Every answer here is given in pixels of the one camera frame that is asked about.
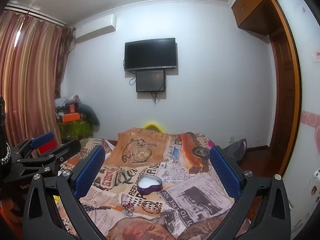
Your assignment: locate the white curtain rail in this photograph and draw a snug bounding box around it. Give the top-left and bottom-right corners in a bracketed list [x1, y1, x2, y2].
[5, 3, 67, 27]

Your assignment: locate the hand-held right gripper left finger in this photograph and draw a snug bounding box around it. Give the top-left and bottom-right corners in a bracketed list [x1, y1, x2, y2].
[22, 145, 107, 240]

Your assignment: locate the red and gold bracelet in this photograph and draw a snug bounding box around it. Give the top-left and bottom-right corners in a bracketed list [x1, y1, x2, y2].
[141, 201, 162, 215]

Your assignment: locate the brown wooden door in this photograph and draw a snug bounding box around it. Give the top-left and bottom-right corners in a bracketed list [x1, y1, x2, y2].
[268, 0, 302, 177]

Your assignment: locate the red box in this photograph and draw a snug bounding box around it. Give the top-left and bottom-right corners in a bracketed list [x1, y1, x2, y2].
[37, 140, 60, 156]

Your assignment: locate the white wardrobe sliding door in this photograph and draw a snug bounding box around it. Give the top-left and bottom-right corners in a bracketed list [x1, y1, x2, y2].
[274, 0, 320, 240]

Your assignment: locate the small black wall monitor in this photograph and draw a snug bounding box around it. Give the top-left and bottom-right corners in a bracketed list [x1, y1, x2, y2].
[136, 70, 166, 93]

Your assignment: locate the purple heart-shaped tin box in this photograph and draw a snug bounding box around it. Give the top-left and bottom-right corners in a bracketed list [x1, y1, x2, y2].
[137, 175, 163, 195]

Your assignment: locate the wooden overhead cabinet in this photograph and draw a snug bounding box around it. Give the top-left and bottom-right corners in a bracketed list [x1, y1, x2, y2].
[231, 0, 288, 37]

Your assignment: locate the newspaper print blanket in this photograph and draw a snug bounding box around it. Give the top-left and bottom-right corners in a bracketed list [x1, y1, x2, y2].
[59, 127, 250, 240]

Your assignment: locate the grey backpack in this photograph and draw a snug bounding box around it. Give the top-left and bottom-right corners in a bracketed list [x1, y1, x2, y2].
[224, 139, 248, 167]

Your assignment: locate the white air conditioner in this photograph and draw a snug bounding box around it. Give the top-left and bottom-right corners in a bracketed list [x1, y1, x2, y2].
[74, 14, 117, 43]

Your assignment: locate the large black wall television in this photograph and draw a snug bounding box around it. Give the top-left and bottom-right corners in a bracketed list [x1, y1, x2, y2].
[124, 38, 178, 71]

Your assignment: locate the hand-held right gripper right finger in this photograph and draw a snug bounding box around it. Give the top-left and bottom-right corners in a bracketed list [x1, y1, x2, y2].
[209, 145, 292, 240]

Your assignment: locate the orange box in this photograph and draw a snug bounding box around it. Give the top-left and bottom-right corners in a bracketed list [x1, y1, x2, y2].
[62, 112, 82, 123]

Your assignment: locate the striped brown curtain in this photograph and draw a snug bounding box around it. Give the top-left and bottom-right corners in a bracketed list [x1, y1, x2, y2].
[0, 5, 75, 150]

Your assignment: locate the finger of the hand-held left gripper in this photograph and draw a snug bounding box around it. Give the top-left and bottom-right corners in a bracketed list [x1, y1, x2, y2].
[4, 139, 82, 183]
[10, 132, 55, 162]

